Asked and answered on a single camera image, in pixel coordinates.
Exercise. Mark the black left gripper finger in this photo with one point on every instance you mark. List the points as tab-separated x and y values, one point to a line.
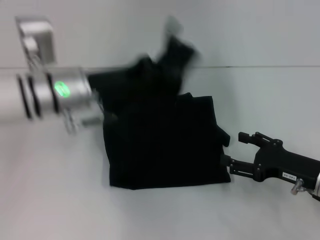
173	25

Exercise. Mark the black shirt with FREE print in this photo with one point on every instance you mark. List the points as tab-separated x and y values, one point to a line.
162	137

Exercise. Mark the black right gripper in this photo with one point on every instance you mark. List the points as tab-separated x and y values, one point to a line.
287	162

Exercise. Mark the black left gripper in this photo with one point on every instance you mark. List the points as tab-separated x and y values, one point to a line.
110	77

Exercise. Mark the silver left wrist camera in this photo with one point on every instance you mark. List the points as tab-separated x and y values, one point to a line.
37	40

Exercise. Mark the white and silver right arm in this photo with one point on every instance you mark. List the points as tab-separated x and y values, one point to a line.
318	186

